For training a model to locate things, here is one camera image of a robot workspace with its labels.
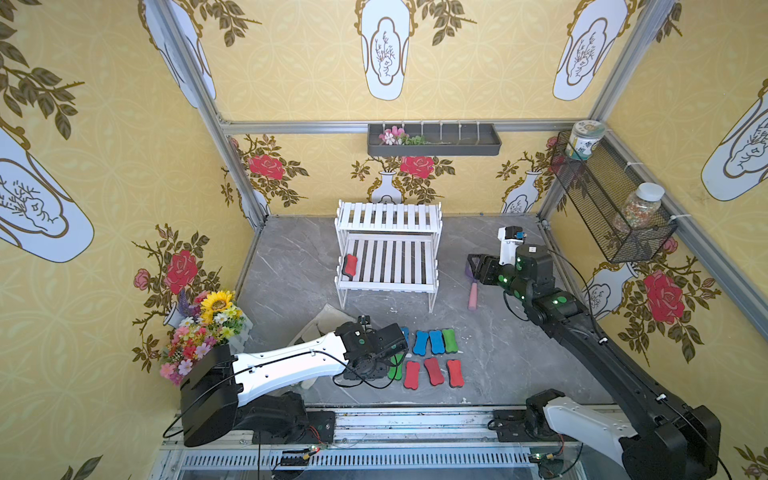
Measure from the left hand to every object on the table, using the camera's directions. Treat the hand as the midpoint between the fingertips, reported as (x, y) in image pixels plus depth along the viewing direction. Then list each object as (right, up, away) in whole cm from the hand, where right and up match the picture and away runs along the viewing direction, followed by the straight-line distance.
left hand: (366, 363), depth 79 cm
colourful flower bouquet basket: (-41, +12, -4) cm, 43 cm away
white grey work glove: (-12, +8, +13) cm, 19 cm away
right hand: (+31, +29, 0) cm, 43 cm away
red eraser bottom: (+12, -5, +4) cm, 14 cm away
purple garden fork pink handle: (+33, +15, +18) cm, 41 cm away
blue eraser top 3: (+20, +3, +9) cm, 22 cm away
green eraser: (+24, +3, +9) cm, 26 cm away
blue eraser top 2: (+15, +2, +7) cm, 16 cm away
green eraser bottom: (+7, +5, -15) cm, 17 cm away
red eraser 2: (+24, -4, +2) cm, 24 cm away
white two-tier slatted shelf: (+8, +31, +16) cm, 36 cm away
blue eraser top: (+11, +4, +10) cm, 16 cm away
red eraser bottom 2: (+18, -4, +3) cm, 19 cm away
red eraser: (-6, +25, +10) cm, 28 cm away
